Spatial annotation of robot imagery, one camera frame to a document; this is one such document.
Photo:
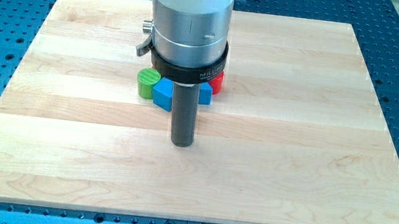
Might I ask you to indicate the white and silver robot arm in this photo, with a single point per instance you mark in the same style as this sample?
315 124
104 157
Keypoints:
188 33

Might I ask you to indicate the light wooden board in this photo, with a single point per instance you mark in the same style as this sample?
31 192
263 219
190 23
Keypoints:
296 136

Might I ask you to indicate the blue block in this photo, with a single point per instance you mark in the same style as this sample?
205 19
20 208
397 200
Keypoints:
163 93

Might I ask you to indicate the red hexagon block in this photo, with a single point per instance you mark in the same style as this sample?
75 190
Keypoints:
217 83

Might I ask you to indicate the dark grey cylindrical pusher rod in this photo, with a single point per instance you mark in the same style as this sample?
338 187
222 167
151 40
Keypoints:
184 111

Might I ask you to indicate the green cylinder block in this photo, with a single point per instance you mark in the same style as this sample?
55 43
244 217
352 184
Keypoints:
147 78

